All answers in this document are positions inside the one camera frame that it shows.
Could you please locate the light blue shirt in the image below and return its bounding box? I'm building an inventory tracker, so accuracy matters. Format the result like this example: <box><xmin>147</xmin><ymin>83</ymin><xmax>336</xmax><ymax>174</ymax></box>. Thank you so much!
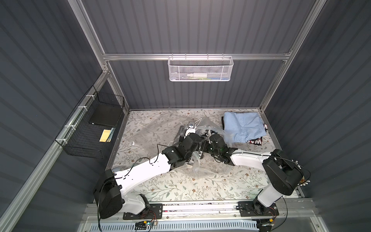
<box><xmin>223</xmin><ymin>112</ymin><xmax>266</xmax><ymax>143</ymax></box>

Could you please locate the clear plastic vacuum bag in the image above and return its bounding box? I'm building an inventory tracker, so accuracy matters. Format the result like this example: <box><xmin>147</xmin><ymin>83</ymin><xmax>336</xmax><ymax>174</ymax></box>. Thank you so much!
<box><xmin>132</xmin><ymin>112</ymin><xmax>232</xmax><ymax>177</ymax></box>

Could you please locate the black white checked shirt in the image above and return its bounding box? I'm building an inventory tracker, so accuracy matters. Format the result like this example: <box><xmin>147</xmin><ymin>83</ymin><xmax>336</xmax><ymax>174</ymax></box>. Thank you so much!
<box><xmin>177</xmin><ymin>126</ymin><xmax>217</xmax><ymax>142</ymax></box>

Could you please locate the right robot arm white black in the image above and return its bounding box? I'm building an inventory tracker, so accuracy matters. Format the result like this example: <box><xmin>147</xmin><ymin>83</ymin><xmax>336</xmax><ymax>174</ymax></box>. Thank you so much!
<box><xmin>202</xmin><ymin>134</ymin><xmax>304</xmax><ymax>211</ymax></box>

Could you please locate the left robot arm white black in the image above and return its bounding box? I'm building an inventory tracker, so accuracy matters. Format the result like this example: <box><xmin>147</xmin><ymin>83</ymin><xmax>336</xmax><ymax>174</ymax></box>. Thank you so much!
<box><xmin>93</xmin><ymin>133</ymin><xmax>204</xmax><ymax>219</ymax></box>

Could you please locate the white bottle in basket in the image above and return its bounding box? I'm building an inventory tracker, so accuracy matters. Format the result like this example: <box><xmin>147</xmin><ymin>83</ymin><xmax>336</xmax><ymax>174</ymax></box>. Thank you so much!
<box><xmin>187</xmin><ymin>72</ymin><xmax>208</xmax><ymax>79</ymax></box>

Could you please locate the white vented panel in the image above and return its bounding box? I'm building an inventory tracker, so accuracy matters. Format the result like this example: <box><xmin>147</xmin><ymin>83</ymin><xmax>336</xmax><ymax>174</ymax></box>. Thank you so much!
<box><xmin>89</xmin><ymin>219</ymin><xmax>259</xmax><ymax>232</ymax></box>

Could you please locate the yellow notepad in basket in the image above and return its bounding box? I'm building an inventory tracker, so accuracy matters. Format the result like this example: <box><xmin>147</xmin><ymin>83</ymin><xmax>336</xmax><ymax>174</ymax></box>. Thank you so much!
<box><xmin>99</xmin><ymin>130</ymin><xmax>111</xmax><ymax>143</ymax></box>

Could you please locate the black box in basket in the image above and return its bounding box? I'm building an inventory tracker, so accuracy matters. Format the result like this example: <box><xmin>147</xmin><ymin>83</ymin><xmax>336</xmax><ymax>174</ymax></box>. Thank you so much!
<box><xmin>88</xmin><ymin>104</ymin><xmax>122</xmax><ymax>127</ymax></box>

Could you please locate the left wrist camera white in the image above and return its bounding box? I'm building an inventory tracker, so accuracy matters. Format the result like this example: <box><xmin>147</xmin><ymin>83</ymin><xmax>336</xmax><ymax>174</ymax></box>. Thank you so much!
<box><xmin>185</xmin><ymin>122</ymin><xmax>196</xmax><ymax>137</ymax></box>

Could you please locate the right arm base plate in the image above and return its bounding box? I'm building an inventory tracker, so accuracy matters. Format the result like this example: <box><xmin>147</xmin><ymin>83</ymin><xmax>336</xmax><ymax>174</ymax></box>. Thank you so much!
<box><xmin>235</xmin><ymin>201</ymin><xmax>279</xmax><ymax>218</ymax></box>

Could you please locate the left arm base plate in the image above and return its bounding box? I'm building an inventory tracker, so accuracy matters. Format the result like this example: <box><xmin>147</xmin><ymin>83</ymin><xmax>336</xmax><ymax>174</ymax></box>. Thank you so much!
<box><xmin>123</xmin><ymin>204</ymin><xmax>163</xmax><ymax>220</ymax></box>

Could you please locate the white wire mesh basket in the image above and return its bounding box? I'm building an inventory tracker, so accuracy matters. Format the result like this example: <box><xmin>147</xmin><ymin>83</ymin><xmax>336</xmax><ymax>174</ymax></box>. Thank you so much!
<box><xmin>168</xmin><ymin>55</ymin><xmax>234</xmax><ymax>82</ymax></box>

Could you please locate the aluminium front rail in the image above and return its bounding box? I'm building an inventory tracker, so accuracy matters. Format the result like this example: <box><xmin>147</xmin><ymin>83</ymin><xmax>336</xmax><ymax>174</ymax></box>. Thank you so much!
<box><xmin>82</xmin><ymin>198</ymin><xmax>318</xmax><ymax>222</ymax></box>

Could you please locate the black wire basket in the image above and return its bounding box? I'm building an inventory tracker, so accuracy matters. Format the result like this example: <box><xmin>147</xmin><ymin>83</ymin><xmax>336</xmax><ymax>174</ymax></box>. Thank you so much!
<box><xmin>56</xmin><ymin>87</ymin><xmax>125</xmax><ymax>159</ymax></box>

